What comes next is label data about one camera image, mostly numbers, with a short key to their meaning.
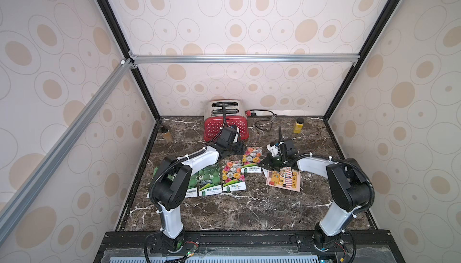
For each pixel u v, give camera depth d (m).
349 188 0.49
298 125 1.06
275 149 0.89
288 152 0.76
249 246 0.73
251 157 0.97
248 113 1.03
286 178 0.92
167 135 1.03
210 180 0.92
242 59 0.95
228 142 0.73
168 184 0.48
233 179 0.92
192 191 0.87
